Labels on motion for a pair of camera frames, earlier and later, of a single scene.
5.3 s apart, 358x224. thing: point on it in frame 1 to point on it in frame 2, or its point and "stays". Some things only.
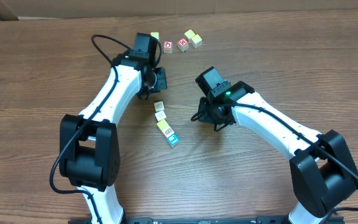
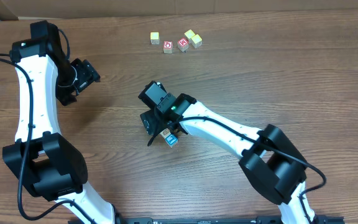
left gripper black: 159,79 to 86,74
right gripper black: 204,111 to 148,121
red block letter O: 168,46 stays
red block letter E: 183,44 stays
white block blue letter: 173,139 stays
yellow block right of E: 196,40 stays
